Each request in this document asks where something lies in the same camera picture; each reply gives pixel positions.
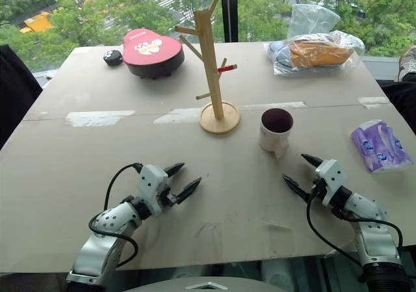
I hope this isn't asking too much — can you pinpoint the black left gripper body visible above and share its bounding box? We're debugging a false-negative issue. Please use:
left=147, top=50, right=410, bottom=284
left=158, top=181, right=181, bottom=208

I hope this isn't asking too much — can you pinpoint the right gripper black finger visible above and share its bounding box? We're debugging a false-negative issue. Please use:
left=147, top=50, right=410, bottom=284
left=300, top=153, right=325, bottom=176
left=281, top=174, right=310, bottom=203

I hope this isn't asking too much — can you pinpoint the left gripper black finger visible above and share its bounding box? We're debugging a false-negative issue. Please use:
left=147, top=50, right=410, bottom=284
left=162, top=162, right=186, bottom=178
left=175, top=176, right=203, bottom=206

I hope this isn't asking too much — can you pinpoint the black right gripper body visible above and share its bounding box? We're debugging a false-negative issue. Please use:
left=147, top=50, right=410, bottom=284
left=307, top=176, right=328, bottom=204

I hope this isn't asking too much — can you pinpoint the white mug dark interior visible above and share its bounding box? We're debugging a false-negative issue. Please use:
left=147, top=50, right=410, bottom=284
left=258, top=107, right=294, bottom=160

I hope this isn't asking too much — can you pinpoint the wooden mug tree stand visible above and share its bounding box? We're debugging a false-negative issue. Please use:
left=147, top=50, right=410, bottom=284
left=174, top=0, right=242, bottom=135

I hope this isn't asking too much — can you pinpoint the purple tissue pack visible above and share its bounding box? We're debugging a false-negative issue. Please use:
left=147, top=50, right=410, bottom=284
left=350, top=119, right=415, bottom=174

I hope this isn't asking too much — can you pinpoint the white tape strip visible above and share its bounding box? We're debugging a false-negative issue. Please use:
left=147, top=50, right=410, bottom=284
left=357, top=96, right=391, bottom=109
left=241, top=101, right=308, bottom=110

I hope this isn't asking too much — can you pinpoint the grey robot torso top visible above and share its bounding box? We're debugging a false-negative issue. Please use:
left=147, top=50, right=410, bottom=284
left=129, top=275, right=265, bottom=292

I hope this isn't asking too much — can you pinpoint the plastic bag with orange item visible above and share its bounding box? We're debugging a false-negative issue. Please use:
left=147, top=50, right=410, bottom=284
left=264, top=31, right=367, bottom=77

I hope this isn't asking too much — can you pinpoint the person's dark trouser leg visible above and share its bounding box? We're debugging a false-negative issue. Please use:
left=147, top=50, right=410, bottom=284
left=378, top=72, right=416, bottom=134

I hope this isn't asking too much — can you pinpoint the red heart-shaped box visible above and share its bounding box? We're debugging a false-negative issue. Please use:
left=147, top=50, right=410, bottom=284
left=122, top=28, right=186, bottom=79

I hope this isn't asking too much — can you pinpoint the small black round object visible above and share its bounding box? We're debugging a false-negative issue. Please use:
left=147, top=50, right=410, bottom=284
left=103, top=49, right=124, bottom=67

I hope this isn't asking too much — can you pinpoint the person's grey shoe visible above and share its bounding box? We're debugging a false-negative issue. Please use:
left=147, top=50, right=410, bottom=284
left=397, top=44, right=416, bottom=82

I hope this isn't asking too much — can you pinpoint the dark chair back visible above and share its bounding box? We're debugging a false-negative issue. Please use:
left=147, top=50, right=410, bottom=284
left=0, top=44, right=44, bottom=150

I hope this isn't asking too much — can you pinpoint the yellow truck outside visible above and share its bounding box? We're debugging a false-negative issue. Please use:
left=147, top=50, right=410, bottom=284
left=18, top=10, right=55, bottom=34

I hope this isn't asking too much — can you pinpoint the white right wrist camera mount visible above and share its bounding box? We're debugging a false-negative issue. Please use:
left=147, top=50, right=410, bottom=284
left=313, top=159, right=347, bottom=206

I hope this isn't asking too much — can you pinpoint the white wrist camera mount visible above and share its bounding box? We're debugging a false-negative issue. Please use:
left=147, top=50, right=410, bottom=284
left=313, top=159, right=347, bottom=206
left=136, top=164, right=170, bottom=217

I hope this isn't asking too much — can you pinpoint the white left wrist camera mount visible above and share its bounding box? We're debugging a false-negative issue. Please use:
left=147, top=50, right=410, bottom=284
left=136, top=164, right=170, bottom=217

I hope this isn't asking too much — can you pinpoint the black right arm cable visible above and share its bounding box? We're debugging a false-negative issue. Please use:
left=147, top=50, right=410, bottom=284
left=305, top=187, right=404, bottom=269

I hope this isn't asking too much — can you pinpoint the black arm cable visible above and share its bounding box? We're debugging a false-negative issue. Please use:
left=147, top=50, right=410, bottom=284
left=305, top=187, right=404, bottom=269
left=88, top=163, right=144, bottom=269

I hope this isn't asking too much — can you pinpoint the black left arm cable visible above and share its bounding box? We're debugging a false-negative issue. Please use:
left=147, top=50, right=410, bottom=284
left=88, top=163, right=144, bottom=269

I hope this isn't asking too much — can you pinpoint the black window frame post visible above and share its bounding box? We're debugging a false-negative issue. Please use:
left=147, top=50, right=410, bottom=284
left=219, top=0, right=239, bottom=44

